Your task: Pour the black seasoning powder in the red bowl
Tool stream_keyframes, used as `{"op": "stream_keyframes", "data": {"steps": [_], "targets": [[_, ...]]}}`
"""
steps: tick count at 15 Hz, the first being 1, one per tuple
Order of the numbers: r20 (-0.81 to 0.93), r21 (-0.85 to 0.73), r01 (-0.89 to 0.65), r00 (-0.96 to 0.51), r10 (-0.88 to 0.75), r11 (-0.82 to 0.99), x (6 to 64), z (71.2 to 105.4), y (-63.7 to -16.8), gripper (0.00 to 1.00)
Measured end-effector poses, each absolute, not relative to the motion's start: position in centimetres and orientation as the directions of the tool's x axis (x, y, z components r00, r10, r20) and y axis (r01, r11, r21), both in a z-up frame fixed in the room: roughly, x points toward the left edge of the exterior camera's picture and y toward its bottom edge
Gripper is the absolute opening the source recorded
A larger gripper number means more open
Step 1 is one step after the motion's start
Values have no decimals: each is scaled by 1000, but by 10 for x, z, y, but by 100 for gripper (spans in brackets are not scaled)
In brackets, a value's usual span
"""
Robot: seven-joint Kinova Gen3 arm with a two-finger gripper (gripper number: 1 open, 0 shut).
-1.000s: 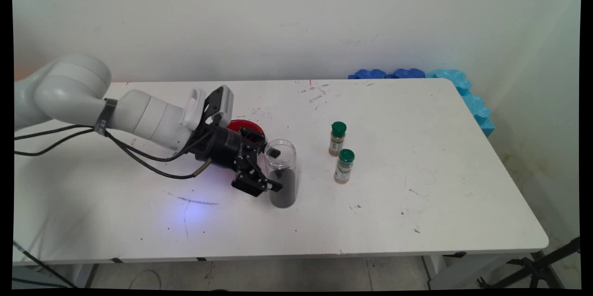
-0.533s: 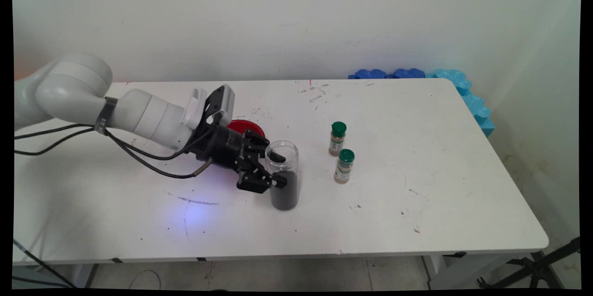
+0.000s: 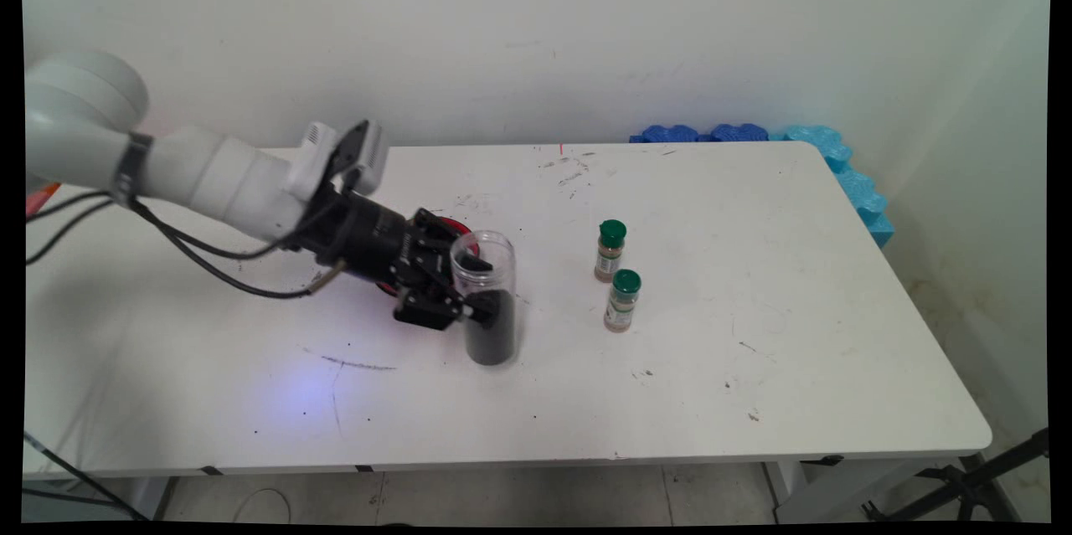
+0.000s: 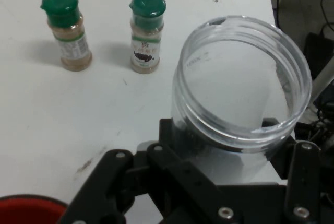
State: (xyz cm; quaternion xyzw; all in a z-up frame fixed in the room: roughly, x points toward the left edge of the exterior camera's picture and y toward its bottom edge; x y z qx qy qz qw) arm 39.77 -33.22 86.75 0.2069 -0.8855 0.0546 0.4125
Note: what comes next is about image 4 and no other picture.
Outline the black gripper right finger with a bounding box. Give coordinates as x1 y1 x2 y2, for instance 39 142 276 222
261 117 322 224

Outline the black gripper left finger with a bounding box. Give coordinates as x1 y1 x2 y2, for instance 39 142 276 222
59 118 241 224

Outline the black seeds heap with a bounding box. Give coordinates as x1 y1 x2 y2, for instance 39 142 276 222
174 119 211 155

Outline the clear plastic jar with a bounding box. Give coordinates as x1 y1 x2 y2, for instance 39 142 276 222
169 15 313 183

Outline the white table leg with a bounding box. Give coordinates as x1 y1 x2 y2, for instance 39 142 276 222
312 59 334 100

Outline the black box on floor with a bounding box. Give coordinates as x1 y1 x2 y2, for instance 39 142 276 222
304 32 334 84

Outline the red plastic bowl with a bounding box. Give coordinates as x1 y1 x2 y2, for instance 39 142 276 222
0 194 69 224

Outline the green-capped spice bottle pepper picture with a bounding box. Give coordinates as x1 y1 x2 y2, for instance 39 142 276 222
128 0 167 74

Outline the green-capped spice bottle text label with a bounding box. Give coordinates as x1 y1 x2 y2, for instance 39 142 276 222
39 0 93 72

